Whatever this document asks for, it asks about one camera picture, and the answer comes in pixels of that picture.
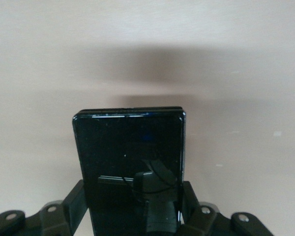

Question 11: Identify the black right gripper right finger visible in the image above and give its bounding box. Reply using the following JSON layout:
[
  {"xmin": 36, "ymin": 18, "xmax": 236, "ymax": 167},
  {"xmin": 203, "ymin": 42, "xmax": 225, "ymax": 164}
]
[{"xmin": 181, "ymin": 180, "xmax": 274, "ymax": 236}]

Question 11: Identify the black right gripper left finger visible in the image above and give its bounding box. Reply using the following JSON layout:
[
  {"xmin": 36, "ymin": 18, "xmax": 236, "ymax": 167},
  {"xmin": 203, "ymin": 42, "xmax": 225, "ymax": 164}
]
[{"xmin": 0, "ymin": 179, "xmax": 92, "ymax": 236}]

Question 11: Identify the black smartphone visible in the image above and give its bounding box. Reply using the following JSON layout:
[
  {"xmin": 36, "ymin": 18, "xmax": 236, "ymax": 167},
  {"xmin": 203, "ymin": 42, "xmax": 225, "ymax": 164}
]
[{"xmin": 71, "ymin": 106, "xmax": 187, "ymax": 236}]

